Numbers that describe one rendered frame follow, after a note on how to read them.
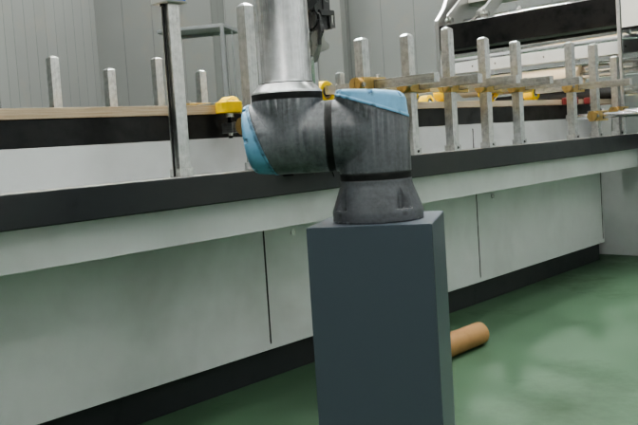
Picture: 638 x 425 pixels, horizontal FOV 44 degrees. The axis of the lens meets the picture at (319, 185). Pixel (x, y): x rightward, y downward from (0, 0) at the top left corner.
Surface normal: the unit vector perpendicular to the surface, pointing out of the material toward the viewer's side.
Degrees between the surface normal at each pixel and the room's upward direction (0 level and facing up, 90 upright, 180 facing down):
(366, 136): 90
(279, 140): 95
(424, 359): 90
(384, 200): 70
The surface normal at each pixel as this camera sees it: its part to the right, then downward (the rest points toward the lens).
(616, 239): -0.69, 0.09
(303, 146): -0.07, 0.32
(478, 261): 0.72, 0.00
